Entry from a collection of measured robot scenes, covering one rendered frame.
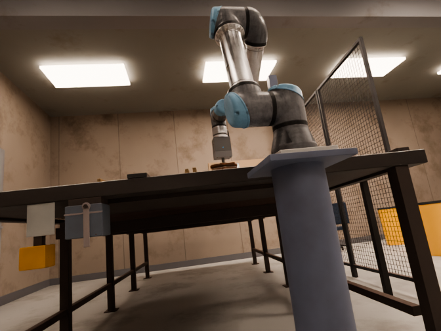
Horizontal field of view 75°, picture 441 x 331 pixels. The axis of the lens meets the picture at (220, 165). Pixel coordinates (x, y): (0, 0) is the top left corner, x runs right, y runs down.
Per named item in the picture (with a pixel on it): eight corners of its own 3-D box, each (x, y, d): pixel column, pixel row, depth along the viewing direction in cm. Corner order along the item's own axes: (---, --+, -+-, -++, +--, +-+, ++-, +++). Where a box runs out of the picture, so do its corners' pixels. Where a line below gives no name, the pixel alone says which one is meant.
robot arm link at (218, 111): (237, 96, 136) (232, 106, 147) (214, 98, 134) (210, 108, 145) (239, 112, 134) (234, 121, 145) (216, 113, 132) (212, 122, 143)
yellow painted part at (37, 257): (44, 268, 102) (45, 201, 107) (18, 271, 101) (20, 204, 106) (56, 265, 110) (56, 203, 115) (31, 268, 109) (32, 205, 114)
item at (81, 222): (102, 245, 104) (100, 195, 107) (62, 249, 102) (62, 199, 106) (111, 243, 115) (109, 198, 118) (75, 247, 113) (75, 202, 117)
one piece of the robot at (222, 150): (226, 135, 154) (230, 165, 151) (209, 136, 152) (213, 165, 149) (230, 129, 145) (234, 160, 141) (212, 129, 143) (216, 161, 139)
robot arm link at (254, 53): (269, 4, 118) (252, 110, 150) (243, 3, 116) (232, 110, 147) (279, 11, 109) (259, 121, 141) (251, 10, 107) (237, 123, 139)
